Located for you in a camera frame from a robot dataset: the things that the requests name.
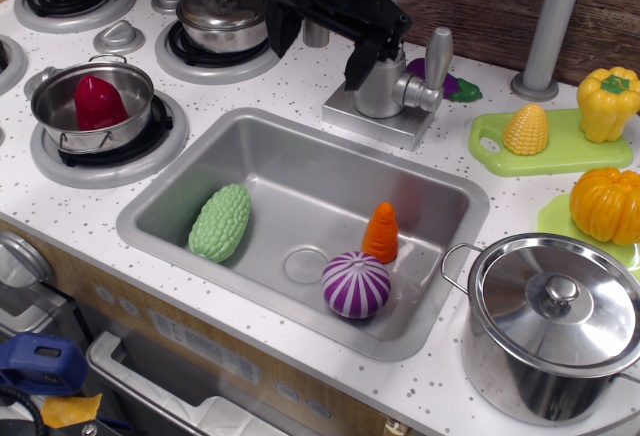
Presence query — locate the grey vertical pole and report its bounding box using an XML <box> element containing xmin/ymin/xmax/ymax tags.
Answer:
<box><xmin>511</xmin><ymin>0</ymin><xmax>576</xmax><ymax>102</ymax></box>

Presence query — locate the blue clamp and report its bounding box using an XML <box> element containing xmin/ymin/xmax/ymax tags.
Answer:
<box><xmin>1</xmin><ymin>332</ymin><xmax>89</xmax><ymax>396</ymax></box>

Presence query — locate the yellow toy corn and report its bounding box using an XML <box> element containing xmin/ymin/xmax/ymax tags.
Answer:
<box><xmin>502</xmin><ymin>104</ymin><xmax>549</xmax><ymax>156</ymax></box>

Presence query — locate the red toy pepper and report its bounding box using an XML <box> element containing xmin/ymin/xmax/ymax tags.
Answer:
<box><xmin>74</xmin><ymin>74</ymin><xmax>129</xmax><ymax>131</ymax></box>

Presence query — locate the silver toy sink basin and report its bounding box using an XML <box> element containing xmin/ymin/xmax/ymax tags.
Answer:
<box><xmin>116</xmin><ymin>108</ymin><xmax>489</xmax><ymax>361</ymax></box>

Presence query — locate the grey stove knob left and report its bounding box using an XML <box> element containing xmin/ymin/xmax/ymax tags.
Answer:
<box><xmin>23</xmin><ymin>66</ymin><xmax>59</xmax><ymax>100</ymax></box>

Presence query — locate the small steel pot with lid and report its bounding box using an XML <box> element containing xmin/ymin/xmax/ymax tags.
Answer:
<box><xmin>176</xmin><ymin>0</ymin><xmax>268</xmax><ymax>53</ymax></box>

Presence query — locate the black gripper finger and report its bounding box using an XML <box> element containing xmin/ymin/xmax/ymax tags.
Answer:
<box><xmin>265</xmin><ymin>3</ymin><xmax>303</xmax><ymax>58</ymax></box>
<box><xmin>344</xmin><ymin>40</ymin><xmax>389</xmax><ymax>91</ymax></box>

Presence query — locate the stove burner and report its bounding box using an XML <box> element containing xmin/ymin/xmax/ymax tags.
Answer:
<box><xmin>14</xmin><ymin>0</ymin><xmax>136</xmax><ymax>34</ymax></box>
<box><xmin>155</xmin><ymin>21</ymin><xmax>280</xmax><ymax>85</ymax></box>
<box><xmin>30</xmin><ymin>92</ymin><xmax>189</xmax><ymax>189</ymax></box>
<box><xmin>0</xmin><ymin>35</ymin><xmax>28</xmax><ymax>95</ymax></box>

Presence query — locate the far left stove burner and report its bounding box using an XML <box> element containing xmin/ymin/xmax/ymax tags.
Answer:
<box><xmin>0</xmin><ymin>35</ymin><xmax>28</xmax><ymax>95</ymax></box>

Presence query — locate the purple striped toy onion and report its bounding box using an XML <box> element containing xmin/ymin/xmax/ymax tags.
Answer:
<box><xmin>321</xmin><ymin>251</ymin><xmax>391</xmax><ymax>320</ymax></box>

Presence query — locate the purple toy eggplant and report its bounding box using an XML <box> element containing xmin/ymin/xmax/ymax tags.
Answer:
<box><xmin>406</xmin><ymin>58</ymin><xmax>483</xmax><ymax>103</ymax></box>

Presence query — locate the green plastic plate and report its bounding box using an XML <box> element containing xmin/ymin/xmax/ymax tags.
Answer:
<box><xmin>537</xmin><ymin>194</ymin><xmax>640</xmax><ymax>279</ymax></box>

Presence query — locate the toy oven door handle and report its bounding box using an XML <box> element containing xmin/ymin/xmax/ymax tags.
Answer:
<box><xmin>86</xmin><ymin>331</ymin><xmax>289</xmax><ymax>435</ymax></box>

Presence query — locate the green cutting board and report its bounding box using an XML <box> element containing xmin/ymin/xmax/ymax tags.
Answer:
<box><xmin>468</xmin><ymin>109</ymin><xmax>633</xmax><ymax>177</ymax></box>

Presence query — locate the large steel pot with lid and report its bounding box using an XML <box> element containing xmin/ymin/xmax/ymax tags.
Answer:
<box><xmin>446</xmin><ymin>233</ymin><xmax>639</xmax><ymax>426</ymax></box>

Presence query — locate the orange toy carrot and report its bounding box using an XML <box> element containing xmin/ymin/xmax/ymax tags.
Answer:
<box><xmin>361</xmin><ymin>201</ymin><xmax>399</xmax><ymax>263</ymax></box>

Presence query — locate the yellow toy bell pepper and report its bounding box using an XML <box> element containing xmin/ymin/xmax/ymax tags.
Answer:
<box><xmin>577</xmin><ymin>66</ymin><xmax>639</xmax><ymax>143</ymax></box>

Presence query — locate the green toy bitter gourd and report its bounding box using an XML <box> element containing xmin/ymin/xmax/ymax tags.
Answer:
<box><xmin>188</xmin><ymin>184</ymin><xmax>251</xmax><ymax>263</ymax></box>

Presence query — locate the yellow tape piece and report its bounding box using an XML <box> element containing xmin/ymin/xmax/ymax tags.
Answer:
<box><xmin>40</xmin><ymin>393</ymin><xmax>103</xmax><ymax>429</ymax></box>

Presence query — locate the orange toy pumpkin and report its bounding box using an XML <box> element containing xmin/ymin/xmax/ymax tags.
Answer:
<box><xmin>569</xmin><ymin>167</ymin><xmax>639</xmax><ymax>246</ymax></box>

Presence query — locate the open steel pot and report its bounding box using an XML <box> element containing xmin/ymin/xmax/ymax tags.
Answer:
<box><xmin>30</xmin><ymin>60</ymin><xmax>154</xmax><ymax>154</ymax></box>

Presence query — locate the silver toy faucet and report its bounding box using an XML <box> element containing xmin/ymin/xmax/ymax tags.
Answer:
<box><xmin>322</xmin><ymin>27</ymin><xmax>453</xmax><ymax>150</ymax></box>

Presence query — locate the back left stove burner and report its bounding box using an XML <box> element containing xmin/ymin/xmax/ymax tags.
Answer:
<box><xmin>14</xmin><ymin>0</ymin><xmax>136</xmax><ymax>34</ymax></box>

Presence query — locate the front stove burner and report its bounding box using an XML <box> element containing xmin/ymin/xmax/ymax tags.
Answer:
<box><xmin>30</xmin><ymin>92</ymin><xmax>189</xmax><ymax>189</ymax></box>

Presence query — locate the grey stove knob middle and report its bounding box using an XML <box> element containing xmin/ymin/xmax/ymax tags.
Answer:
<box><xmin>93</xmin><ymin>20</ymin><xmax>146</xmax><ymax>55</ymax></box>

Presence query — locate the back right stove burner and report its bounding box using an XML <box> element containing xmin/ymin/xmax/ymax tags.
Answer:
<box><xmin>155</xmin><ymin>21</ymin><xmax>280</xmax><ymax>85</ymax></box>

